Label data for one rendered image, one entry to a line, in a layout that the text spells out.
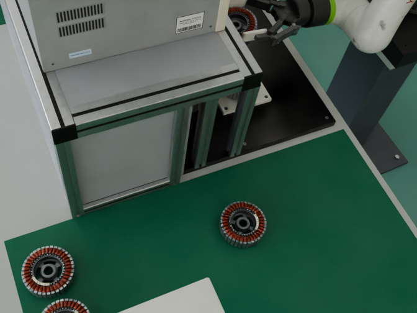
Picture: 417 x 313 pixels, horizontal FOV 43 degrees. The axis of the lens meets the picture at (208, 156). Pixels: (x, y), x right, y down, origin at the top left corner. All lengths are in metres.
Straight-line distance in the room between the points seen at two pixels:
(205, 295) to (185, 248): 0.52
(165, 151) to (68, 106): 0.29
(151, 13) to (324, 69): 1.77
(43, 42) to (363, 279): 0.89
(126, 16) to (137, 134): 0.25
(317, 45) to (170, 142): 1.75
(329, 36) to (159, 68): 1.90
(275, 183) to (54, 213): 0.56
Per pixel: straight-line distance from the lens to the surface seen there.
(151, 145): 1.19
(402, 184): 2.49
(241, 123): 1.28
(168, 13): 1.09
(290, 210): 1.38
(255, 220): 1.31
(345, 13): 1.54
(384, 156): 2.52
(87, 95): 1.06
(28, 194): 1.38
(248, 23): 1.41
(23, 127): 1.48
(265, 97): 1.52
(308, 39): 2.86
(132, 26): 1.08
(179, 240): 1.30
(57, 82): 1.08
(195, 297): 0.77
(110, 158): 1.17
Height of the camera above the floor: 1.94
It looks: 57 degrees down
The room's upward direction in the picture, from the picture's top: 12 degrees clockwise
